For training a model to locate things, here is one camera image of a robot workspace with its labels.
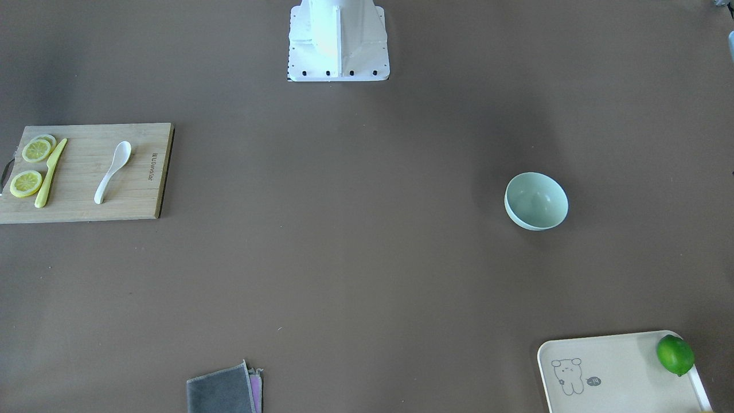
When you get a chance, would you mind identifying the light green bowl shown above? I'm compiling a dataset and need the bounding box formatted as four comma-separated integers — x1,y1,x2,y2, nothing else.
503,172,569,232

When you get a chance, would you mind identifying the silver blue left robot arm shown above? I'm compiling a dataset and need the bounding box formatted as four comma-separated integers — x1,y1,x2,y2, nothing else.
727,31,734,61

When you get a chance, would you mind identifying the white ceramic spoon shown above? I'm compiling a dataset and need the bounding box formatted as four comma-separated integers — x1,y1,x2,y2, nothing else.
93,141,132,205

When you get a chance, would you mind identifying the grey folded cloth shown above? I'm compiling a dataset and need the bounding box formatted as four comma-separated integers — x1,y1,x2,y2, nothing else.
186,360,264,412

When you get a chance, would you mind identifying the bamboo cutting board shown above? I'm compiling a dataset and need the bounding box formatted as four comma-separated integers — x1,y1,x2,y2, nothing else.
1,123,175,224

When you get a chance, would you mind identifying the cream tray with bear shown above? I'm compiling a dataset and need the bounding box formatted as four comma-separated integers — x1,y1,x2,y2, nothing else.
537,330,713,412

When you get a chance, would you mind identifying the yellow plastic knife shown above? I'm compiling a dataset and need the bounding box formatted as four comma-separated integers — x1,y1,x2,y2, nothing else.
34,138,68,208

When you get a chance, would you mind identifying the upper lemon slice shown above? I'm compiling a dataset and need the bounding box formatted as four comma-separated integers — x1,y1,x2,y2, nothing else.
22,138,53,163

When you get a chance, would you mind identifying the lemon slice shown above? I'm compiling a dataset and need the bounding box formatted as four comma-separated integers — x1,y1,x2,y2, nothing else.
9,170,44,198
22,138,53,163

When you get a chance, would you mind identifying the lower lemon slice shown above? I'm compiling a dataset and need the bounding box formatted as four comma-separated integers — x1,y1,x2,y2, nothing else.
9,170,44,198

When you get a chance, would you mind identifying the green lime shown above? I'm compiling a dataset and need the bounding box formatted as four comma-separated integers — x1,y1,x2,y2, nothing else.
656,334,695,377

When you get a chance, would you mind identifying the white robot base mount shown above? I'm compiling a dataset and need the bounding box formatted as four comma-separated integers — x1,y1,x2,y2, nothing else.
287,1,391,82

